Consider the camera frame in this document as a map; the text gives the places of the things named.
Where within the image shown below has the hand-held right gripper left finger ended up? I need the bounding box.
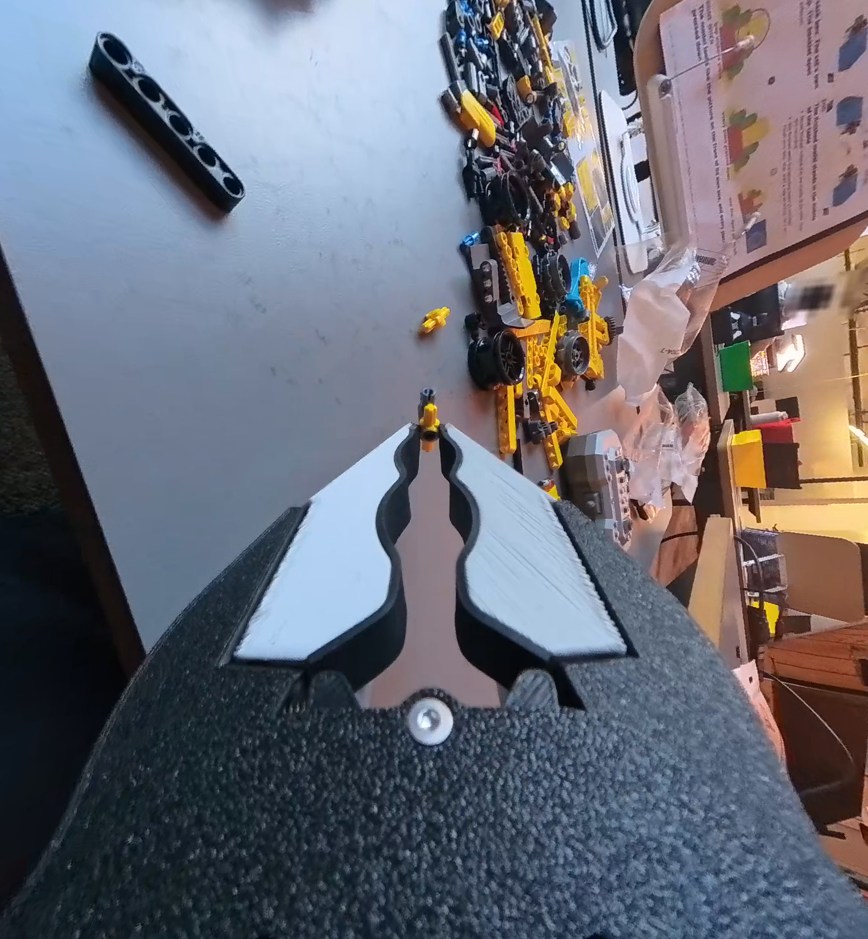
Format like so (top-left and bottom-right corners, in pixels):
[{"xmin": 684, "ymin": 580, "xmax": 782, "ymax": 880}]
[{"xmin": 234, "ymin": 423, "xmax": 422, "ymax": 688}]

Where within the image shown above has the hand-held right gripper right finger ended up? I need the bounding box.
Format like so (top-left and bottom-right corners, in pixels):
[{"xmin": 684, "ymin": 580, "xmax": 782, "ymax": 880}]
[{"xmin": 439, "ymin": 424, "xmax": 630, "ymax": 691}]

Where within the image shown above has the grey desk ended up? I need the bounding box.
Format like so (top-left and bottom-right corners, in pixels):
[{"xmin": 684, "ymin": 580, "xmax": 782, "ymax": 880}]
[{"xmin": 0, "ymin": 0, "xmax": 699, "ymax": 655}]

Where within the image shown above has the grey angular block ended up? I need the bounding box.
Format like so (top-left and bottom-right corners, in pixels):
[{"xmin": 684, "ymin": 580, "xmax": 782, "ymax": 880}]
[{"xmin": 561, "ymin": 430, "xmax": 635, "ymax": 545}]

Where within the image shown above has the black spoked wheel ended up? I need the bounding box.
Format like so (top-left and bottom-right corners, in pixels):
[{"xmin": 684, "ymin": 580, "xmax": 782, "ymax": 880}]
[{"xmin": 466, "ymin": 328, "xmax": 529, "ymax": 391}]

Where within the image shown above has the yellow block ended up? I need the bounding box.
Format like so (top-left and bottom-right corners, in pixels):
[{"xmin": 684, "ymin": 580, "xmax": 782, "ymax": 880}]
[{"xmin": 730, "ymin": 430, "xmax": 769, "ymax": 490}]

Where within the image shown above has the clear plastic bag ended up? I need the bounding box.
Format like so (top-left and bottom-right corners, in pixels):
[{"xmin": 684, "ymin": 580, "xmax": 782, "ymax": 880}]
[{"xmin": 616, "ymin": 244, "xmax": 730, "ymax": 509}]

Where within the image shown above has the green block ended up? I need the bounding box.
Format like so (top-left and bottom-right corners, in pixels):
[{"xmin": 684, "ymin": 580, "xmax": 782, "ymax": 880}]
[{"xmin": 717, "ymin": 340, "xmax": 755, "ymax": 395}]

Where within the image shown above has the pile of building brick parts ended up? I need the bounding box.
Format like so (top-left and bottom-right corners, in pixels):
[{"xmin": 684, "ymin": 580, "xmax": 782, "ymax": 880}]
[{"xmin": 438, "ymin": 0, "xmax": 638, "ymax": 472}]

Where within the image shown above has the black holed beam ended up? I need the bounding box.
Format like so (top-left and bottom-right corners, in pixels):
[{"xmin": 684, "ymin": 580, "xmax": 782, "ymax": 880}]
[{"xmin": 87, "ymin": 31, "xmax": 247, "ymax": 216}]

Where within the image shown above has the instruction sheet stand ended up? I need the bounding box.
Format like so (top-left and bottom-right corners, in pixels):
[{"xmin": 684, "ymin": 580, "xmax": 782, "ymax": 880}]
[{"xmin": 634, "ymin": 0, "xmax": 868, "ymax": 311}]

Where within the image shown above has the white cable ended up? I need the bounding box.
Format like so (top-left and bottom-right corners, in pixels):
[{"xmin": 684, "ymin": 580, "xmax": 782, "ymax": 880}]
[{"xmin": 597, "ymin": 87, "xmax": 664, "ymax": 246}]

